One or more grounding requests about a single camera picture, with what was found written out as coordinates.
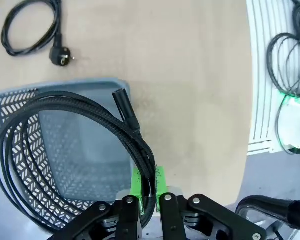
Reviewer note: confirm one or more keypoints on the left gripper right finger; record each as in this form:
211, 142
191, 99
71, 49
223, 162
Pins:
168, 217

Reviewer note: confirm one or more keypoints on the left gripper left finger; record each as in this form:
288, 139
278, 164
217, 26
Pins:
126, 217

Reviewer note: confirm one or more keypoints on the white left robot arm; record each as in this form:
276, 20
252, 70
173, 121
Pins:
295, 122

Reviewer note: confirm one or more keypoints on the grey perforated plastic basket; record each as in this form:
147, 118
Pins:
102, 140

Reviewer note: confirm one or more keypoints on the aluminium table frame rail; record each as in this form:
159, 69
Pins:
260, 75

